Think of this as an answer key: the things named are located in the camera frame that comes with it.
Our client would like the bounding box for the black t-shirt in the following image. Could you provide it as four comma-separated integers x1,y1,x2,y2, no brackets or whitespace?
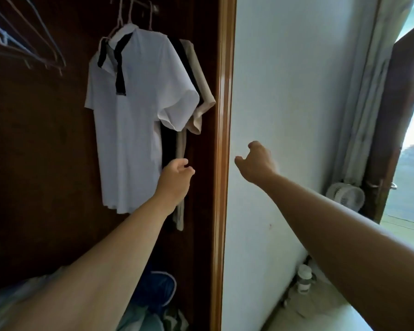
160,36,202,169

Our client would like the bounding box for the white standing fan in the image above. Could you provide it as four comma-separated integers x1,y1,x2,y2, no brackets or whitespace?
326,182,366,213

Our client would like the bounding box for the person's left hand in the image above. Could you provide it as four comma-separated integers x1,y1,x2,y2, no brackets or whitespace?
155,158,196,216

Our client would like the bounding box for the person's right hand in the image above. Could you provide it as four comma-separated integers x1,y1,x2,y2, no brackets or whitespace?
234,141,280,186

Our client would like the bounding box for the cream t-shirt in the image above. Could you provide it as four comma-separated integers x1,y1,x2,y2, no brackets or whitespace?
172,39,216,232

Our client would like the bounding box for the pale curtain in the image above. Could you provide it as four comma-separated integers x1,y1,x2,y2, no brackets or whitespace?
333,0,414,187

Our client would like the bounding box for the small white jar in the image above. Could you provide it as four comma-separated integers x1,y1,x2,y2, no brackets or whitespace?
296,264,315,294

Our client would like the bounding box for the teal folded cloth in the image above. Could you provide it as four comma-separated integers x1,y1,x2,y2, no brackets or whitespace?
117,305,166,331

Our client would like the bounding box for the metal closet rod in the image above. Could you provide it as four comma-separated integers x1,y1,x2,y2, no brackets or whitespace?
110,0,159,13

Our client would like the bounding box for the white polo shirt black trim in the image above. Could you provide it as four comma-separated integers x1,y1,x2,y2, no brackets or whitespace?
84,23,201,215

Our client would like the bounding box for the person's right forearm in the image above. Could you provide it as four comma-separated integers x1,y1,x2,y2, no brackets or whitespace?
262,174,414,331

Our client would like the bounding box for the navy bag white piping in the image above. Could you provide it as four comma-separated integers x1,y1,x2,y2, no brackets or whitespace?
131,270,177,314

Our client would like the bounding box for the row of pastel hangers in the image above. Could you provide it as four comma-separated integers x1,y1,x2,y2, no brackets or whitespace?
0,0,67,77

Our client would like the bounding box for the dark brown room door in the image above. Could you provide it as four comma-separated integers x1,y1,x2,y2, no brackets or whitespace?
360,17,414,224

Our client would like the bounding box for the person's left forearm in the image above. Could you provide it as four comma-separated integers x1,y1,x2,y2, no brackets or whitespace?
6,196,175,331

